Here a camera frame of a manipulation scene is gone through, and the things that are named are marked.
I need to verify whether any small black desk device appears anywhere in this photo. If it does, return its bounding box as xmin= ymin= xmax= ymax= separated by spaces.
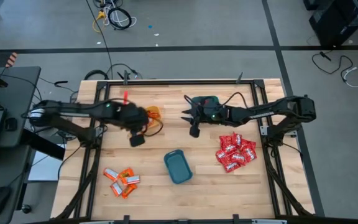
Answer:
xmin=4 ymin=117 xmax=18 ymax=132

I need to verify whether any yellow plastic bin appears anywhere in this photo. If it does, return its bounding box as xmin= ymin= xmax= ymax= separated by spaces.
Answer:
xmin=144 ymin=105 xmax=163 ymax=129

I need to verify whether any long black floor cable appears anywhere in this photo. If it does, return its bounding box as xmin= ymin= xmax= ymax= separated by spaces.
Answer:
xmin=85 ymin=0 xmax=114 ymax=80

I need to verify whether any yellow cable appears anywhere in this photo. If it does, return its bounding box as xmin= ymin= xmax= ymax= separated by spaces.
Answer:
xmin=91 ymin=11 xmax=107 ymax=34

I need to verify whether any black looped cable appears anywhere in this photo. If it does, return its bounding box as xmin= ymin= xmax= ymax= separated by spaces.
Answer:
xmin=83 ymin=68 xmax=110 ymax=81

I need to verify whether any white cable bundle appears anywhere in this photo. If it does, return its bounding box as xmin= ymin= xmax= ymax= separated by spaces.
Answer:
xmin=103 ymin=0 xmax=138 ymax=29

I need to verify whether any orange black striped marker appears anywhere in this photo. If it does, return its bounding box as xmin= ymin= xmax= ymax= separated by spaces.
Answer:
xmin=5 ymin=52 xmax=19 ymax=68

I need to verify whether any black floor cable with plug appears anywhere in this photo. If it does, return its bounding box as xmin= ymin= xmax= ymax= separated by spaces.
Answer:
xmin=311 ymin=50 xmax=354 ymax=82

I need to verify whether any green plastic bin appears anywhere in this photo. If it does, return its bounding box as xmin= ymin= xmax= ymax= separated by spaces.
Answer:
xmin=191 ymin=95 xmax=221 ymax=110

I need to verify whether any black metal table frame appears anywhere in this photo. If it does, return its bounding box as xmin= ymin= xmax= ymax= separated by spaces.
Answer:
xmin=50 ymin=79 xmax=317 ymax=224

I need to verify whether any black coiled cable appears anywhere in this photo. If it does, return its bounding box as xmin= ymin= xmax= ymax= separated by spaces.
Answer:
xmin=107 ymin=6 xmax=133 ymax=31

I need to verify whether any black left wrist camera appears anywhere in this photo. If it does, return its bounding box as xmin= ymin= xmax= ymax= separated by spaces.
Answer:
xmin=129 ymin=133 xmax=146 ymax=148

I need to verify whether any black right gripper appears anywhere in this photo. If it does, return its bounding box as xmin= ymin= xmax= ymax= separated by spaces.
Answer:
xmin=180 ymin=105 xmax=228 ymax=126

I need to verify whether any grey desk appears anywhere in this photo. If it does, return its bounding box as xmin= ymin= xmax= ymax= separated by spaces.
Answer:
xmin=0 ymin=66 xmax=42 ymax=224

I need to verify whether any black cable bundle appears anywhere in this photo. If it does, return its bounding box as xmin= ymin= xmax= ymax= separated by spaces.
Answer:
xmin=0 ymin=71 xmax=80 ymax=103

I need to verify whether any black cabinet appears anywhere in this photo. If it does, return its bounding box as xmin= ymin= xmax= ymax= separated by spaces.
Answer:
xmin=303 ymin=0 xmax=358 ymax=48

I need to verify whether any dark blue plastic bin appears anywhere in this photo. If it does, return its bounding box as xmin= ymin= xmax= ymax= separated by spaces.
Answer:
xmin=163 ymin=149 xmax=194 ymax=185

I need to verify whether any right wrist camera black cable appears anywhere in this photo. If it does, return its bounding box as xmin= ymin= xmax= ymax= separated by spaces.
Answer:
xmin=183 ymin=91 xmax=249 ymax=110

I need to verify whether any black cable with plugs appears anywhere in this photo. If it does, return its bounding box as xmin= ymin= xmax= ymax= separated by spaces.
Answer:
xmin=106 ymin=63 xmax=143 ymax=81

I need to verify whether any white board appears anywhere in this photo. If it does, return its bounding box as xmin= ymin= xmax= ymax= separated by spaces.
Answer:
xmin=27 ymin=143 xmax=67 ymax=182

